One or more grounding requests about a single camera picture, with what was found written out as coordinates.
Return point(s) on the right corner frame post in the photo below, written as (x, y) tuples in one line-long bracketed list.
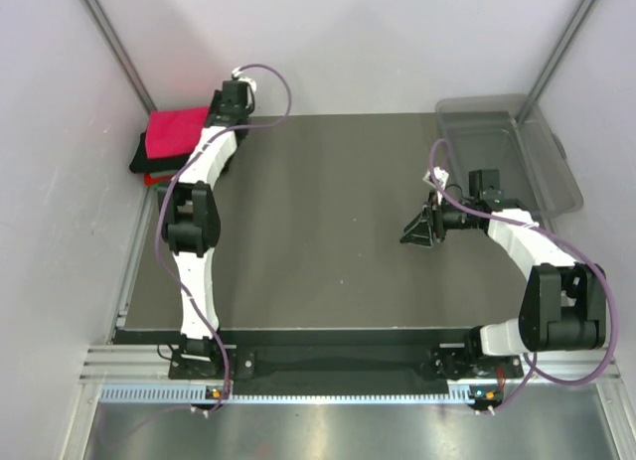
[(565, 40)]

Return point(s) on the folded black t shirt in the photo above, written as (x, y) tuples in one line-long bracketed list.
[(141, 162)]

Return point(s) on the corner frame post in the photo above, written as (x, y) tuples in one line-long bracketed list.
[(97, 13), (565, 40)]

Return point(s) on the pink t shirt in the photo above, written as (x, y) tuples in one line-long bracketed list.
[(173, 133)]

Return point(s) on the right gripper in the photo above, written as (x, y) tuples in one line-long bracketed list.
[(419, 230)]

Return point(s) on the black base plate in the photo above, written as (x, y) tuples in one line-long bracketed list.
[(340, 337)]

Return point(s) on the clear plastic bin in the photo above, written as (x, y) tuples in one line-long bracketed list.
[(503, 132)]

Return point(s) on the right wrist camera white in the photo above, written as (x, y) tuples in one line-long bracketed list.
[(436, 176)]

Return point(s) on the folded red t shirt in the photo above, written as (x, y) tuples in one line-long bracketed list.
[(150, 180)]

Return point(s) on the left corner frame post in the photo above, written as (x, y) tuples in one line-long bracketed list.
[(97, 13)]

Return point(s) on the aluminium frame rail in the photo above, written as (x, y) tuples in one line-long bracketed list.
[(320, 364)]

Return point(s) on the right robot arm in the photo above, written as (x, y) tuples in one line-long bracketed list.
[(563, 307)]

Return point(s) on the grey cable duct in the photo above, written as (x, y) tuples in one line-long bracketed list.
[(208, 395)]

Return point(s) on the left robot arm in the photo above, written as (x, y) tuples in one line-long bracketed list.
[(191, 228)]

